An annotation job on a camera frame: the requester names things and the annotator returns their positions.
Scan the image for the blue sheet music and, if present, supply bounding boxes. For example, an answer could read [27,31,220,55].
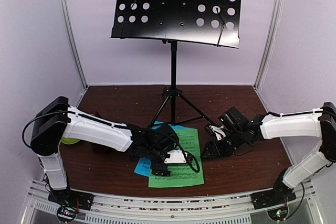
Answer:
[133,121,173,176]

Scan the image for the green sheet music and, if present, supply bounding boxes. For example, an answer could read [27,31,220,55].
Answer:
[148,125,204,188]

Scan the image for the black music stand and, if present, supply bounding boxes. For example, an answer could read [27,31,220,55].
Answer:
[111,0,241,125]

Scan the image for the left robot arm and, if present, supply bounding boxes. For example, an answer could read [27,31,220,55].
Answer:
[30,97,187,205]

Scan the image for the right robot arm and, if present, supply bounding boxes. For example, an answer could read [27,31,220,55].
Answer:
[201,102,335,204]

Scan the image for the brown metronome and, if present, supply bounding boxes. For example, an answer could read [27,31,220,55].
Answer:
[90,111,111,155]

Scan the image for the green saucer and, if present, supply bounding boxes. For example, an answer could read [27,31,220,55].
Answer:
[61,137,80,145]

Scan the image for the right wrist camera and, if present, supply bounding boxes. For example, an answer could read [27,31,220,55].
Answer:
[205,124,226,141]

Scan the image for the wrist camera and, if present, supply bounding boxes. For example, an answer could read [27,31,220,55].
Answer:
[205,124,226,141]
[164,150,187,164]

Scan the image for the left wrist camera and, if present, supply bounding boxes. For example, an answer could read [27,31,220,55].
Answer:
[164,150,187,164]

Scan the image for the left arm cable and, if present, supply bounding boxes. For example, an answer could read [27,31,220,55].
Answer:
[22,110,201,174]

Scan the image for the front aluminium rail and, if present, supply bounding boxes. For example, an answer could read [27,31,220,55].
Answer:
[26,178,320,224]

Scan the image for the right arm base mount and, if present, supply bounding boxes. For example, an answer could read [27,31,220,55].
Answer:
[251,190,296,221]

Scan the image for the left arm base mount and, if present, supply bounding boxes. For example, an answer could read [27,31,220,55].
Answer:
[48,190,94,222]

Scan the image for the right aluminium frame post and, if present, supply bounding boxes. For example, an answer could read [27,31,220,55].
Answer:
[254,0,284,93]

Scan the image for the aluminium frame post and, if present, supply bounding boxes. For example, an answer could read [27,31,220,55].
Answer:
[60,0,88,89]
[254,0,284,93]

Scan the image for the left aluminium frame post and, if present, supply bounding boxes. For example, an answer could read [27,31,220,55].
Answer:
[60,0,88,89]

